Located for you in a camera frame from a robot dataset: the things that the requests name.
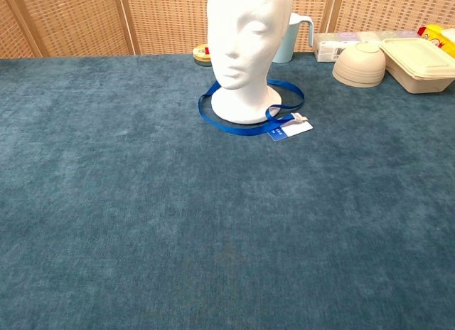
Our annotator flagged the white ID badge card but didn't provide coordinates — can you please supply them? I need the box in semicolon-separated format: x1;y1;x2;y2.
267;122;314;143

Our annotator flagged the blue carpet table cover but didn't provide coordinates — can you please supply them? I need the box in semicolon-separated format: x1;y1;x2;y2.
0;52;455;330

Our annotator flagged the blue lanyard strap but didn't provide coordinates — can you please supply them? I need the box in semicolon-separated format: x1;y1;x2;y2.
198;78;309;136

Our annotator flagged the yellow tape roll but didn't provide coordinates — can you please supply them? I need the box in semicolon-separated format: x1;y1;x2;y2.
192;43;212;67

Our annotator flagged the white foam mannequin head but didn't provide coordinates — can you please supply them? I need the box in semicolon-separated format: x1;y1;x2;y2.
206;0;294;125

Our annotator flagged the beige upturned bowl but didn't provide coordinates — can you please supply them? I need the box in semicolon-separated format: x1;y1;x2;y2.
332;41;387;88

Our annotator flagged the beige lidded lunch box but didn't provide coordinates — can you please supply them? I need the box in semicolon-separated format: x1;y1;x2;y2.
379;37;455;95

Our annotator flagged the multicolour tissue pack bundle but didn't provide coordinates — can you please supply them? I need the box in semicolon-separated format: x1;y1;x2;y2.
312;30;420;63

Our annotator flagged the wicker folding screen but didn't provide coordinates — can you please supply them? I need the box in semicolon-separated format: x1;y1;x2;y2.
0;0;455;60

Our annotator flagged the light blue handled cup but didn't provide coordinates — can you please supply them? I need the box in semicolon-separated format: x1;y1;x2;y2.
272;12;315;64

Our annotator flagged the yellow snack bag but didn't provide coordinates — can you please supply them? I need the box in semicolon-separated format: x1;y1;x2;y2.
417;23;455;59

